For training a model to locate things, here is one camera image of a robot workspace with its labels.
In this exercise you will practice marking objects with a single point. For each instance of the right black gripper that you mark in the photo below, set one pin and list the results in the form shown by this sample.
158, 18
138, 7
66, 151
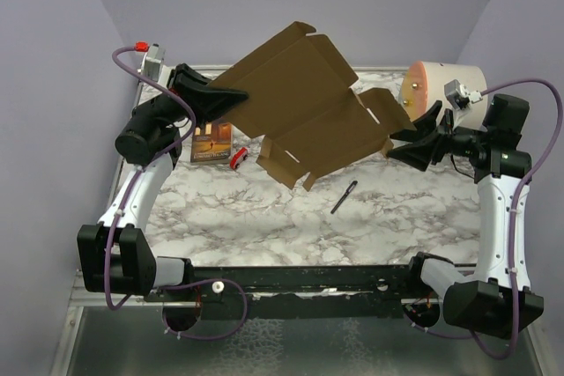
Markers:
420, 153

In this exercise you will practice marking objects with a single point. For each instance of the brown cardboard box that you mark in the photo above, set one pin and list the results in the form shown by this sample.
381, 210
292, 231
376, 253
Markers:
301, 103

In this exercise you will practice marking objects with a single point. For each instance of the cream cylinder with coloured face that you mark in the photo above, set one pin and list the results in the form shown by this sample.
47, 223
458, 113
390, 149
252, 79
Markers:
424, 83

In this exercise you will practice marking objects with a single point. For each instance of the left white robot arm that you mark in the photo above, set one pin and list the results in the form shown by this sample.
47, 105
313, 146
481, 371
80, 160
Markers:
115, 257

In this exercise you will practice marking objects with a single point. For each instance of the dark paperback book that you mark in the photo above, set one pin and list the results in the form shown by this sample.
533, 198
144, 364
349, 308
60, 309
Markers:
212, 143

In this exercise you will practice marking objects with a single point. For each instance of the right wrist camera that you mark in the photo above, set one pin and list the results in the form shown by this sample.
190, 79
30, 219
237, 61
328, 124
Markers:
459, 96

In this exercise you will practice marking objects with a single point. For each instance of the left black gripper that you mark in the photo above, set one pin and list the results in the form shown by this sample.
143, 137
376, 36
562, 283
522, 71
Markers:
207, 103

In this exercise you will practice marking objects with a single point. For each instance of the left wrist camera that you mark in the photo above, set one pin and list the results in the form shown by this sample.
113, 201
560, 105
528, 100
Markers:
152, 62

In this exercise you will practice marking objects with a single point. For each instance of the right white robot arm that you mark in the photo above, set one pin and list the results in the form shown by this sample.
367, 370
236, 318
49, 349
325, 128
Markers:
496, 299

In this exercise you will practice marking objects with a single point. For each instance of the red toy ambulance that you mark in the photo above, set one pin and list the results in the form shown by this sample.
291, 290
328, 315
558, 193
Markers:
238, 158

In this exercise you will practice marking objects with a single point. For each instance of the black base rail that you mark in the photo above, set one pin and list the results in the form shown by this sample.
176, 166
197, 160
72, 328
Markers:
303, 292

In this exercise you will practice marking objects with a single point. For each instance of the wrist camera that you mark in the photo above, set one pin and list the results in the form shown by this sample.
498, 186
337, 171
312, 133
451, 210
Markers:
152, 62
459, 96

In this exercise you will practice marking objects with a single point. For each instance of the black pen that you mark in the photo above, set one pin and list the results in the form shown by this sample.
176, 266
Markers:
342, 198

